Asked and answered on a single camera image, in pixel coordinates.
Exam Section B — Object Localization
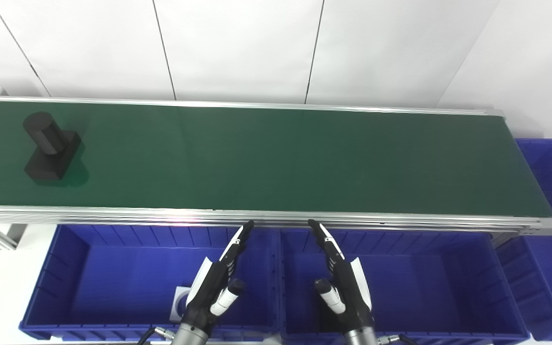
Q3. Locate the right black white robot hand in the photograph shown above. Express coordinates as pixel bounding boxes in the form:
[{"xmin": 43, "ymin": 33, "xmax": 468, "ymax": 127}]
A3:
[{"xmin": 307, "ymin": 218, "xmax": 377, "ymax": 334}]

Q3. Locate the white square part with hole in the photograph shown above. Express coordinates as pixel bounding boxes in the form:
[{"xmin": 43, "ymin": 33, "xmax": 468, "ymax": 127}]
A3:
[{"xmin": 170, "ymin": 286, "xmax": 193, "ymax": 322}]

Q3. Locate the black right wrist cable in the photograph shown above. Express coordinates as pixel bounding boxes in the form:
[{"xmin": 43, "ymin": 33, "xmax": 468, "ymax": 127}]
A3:
[{"xmin": 379, "ymin": 334, "xmax": 418, "ymax": 345}]

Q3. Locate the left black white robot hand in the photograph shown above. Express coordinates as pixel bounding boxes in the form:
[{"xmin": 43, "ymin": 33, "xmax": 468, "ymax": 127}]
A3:
[{"xmin": 180, "ymin": 220, "xmax": 255, "ymax": 331}]

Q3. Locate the green conveyor belt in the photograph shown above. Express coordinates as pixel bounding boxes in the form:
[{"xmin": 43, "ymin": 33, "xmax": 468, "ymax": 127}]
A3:
[
  {"xmin": 0, "ymin": 95, "xmax": 552, "ymax": 236},
  {"xmin": 0, "ymin": 100, "xmax": 552, "ymax": 218}
]

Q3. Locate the black cylinder block part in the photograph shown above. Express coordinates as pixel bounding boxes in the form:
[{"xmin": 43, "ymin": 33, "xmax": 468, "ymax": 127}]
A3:
[{"xmin": 22, "ymin": 111, "xmax": 83, "ymax": 182}]

